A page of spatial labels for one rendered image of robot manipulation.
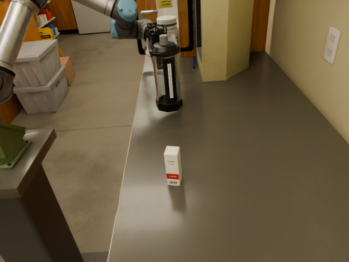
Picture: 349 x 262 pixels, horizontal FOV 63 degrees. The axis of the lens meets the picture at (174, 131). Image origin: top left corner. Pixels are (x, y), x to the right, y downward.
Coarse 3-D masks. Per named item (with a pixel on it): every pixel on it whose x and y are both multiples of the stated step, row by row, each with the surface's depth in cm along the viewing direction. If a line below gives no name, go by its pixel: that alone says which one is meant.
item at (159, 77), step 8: (152, 56) 97; (168, 56) 94; (176, 56) 97; (160, 64) 96; (176, 64) 98; (160, 72) 98; (176, 72) 99; (160, 80) 100; (176, 80) 101; (160, 88) 102; (160, 96) 104; (168, 104) 105
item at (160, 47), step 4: (160, 36) 94; (164, 36) 94; (160, 40) 95; (164, 40) 95; (156, 44) 97; (160, 44) 96; (164, 44) 95; (168, 44) 96; (172, 44) 96; (152, 48) 96; (156, 48) 94; (160, 48) 94; (164, 48) 94; (168, 48) 94; (172, 48) 94; (176, 48) 96; (160, 52) 94; (164, 52) 94
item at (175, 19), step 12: (144, 0) 142; (156, 0) 142; (168, 0) 142; (180, 0) 142; (144, 12) 145; (156, 12) 145; (168, 12) 145; (180, 12) 145; (156, 24) 148; (168, 24) 148; (180, 24) 149; (168, 36) 152; (180, 36) 152
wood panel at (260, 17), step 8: (256, 0) 149; (264, 0) 149; (256, 8) 151; (264, 8) 151; (256, 16) 153; (264, 16) 153; (256, 24) 156; (264, 24) 156; (256, 32) 158; (264, 32) 158; (256, 40) 160; (264, 40) 160; (256, 48) 163; (264, 48) 163; (184, 56) 165
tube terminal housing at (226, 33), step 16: (208, 0) 114; (224, 0) 114; (240, 0) 120; (208, 16) 117; (224, 16) 118; (240, 16) 124; (208, 32) 121; (224, 32) 121; (240, 32) 129; (208, 48) 125; (224, 48) 125; (240, 48) 133; (208, 64) 129; (224, 64) 129; (240, 64) 138; (208, 80) 133; (224, 80) 133
